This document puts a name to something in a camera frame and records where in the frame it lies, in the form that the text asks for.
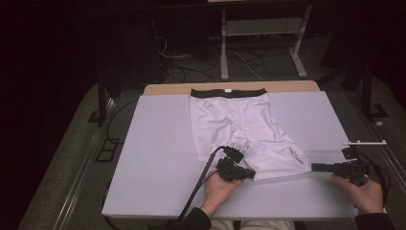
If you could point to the small white round cap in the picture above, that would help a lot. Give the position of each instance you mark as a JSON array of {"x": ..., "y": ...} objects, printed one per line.
[{"x": 378, "y": 123}]

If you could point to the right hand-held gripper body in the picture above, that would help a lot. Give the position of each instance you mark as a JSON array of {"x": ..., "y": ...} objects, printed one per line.
[{"x": 354, "y": 169}]

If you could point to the white shorts with black waistband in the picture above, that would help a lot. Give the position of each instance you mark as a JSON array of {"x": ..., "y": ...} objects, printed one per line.
[{"x": 242, "y": 121}]

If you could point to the black metal stand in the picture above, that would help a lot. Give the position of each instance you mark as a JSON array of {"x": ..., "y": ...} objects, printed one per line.
[
  {"x": 102, "y": 96},
  {"x": 367, "y": 92}
]

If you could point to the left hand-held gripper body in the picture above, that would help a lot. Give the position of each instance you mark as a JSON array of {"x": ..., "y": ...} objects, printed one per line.
[{"x": 230, "y": 171}]

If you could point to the person's left hand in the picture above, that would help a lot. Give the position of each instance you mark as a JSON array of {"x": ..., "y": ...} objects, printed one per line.
[{"x": 217, "y": 193}]

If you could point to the white board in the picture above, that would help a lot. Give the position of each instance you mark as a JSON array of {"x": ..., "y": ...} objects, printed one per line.
[{"x": 153, "y": 159}]

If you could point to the person's legs in light trousers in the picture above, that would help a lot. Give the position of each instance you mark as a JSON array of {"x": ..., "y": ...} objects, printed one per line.
[{"x": 252, "y": 225}]

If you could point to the white metal stand frame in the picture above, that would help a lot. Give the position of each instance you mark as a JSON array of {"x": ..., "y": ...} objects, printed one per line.
[{"x": 261, "y": 27}]

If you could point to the person's right hand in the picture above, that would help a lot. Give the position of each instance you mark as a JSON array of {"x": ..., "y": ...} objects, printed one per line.
[{"x": 367, "y": 196}]

